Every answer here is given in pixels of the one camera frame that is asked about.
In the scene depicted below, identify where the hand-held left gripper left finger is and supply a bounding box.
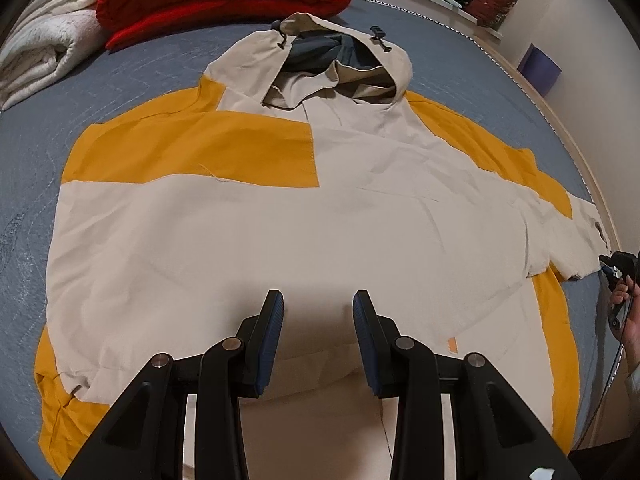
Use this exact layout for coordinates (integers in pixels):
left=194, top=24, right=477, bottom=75
left=60, top=289, right=286, bottom=480

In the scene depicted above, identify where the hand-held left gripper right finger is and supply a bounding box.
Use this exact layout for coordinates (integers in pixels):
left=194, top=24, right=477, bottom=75
left=352, top=289, right=583, bottom=480

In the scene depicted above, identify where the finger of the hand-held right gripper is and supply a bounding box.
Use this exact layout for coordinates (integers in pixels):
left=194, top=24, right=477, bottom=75
left=598, top=253, right=624, bottom=279

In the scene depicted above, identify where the beige and yellow hoodie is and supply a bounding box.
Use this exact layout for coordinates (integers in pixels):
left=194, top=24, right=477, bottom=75
left=37, top=12, right=608, bottom=480

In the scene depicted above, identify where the person's right hand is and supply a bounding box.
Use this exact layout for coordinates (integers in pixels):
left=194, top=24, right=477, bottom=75
left=610, top=279, right=640, bottom=357

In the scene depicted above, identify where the person's dark clothing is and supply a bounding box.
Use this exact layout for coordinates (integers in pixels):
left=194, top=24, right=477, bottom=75
left=569, top=437, right=640, bottom=480

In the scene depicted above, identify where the purple box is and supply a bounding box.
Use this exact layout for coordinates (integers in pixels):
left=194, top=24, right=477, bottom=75
left=517, top=44, right=561, bottom=96

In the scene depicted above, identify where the grey bed cover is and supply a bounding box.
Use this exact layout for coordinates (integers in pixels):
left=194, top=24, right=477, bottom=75
left=0, top=0, right=621, bottom=480

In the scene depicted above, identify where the white fleece folded blanket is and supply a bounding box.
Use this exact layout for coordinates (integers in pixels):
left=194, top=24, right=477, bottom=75
left=0, top=0, right=136, bottom=111

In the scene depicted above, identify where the thin black cable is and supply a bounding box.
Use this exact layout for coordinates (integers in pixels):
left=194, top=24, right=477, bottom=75
left=574, top=349, right=628, bottom=453

